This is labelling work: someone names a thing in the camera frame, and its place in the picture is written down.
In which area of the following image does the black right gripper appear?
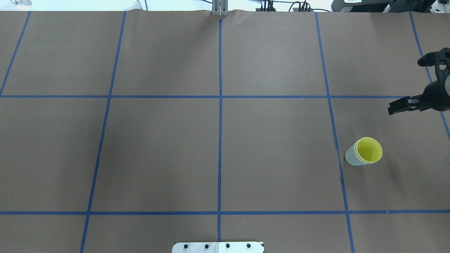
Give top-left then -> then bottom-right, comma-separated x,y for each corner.
388,80 -> 450,115

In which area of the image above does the yellow plastic cup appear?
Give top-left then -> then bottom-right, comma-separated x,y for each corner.
353,137 -> 384,164

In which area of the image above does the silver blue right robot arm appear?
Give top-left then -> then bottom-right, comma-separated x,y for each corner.
388,76 -> 450,115

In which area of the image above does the green plastic cup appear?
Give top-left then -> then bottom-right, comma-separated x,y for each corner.
345,143 -> 368,166

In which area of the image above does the clear tape roll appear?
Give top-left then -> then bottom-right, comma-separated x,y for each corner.
10,0 -> 32,11

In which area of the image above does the aluminium frame post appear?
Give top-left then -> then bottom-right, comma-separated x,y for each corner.
211,0 -> 229,17

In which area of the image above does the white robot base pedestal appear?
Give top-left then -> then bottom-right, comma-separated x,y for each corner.
172,241 -> 265,253

